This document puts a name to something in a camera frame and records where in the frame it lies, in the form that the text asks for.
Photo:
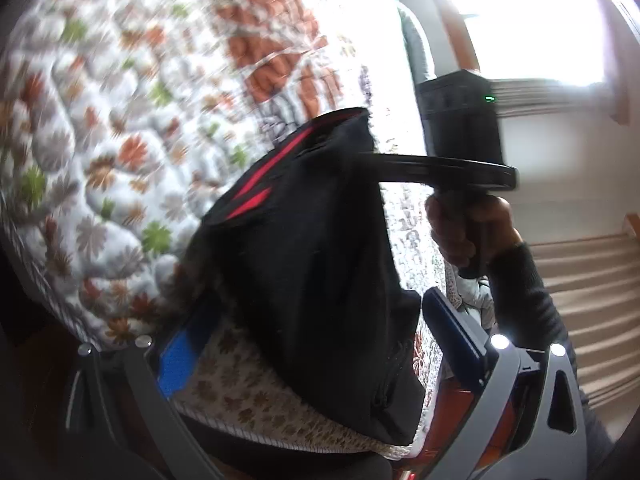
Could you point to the floral quilted bedspread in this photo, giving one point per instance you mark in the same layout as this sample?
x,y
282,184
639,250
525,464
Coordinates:
x,y
124,121

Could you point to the window with wooden frame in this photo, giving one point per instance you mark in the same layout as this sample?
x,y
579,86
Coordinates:
x,y
542,56

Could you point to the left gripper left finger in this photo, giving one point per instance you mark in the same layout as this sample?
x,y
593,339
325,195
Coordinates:
x,y
119,422

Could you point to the grey duvet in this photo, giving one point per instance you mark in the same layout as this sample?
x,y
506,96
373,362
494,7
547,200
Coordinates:
x,y
418,49

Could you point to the person's right hand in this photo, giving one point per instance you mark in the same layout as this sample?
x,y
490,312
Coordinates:
x,y
450,231

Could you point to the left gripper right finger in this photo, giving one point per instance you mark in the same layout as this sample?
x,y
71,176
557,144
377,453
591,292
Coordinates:
x,y
555,444

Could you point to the black pants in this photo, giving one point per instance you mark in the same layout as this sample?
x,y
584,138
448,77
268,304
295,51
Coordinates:
x,y
299,246

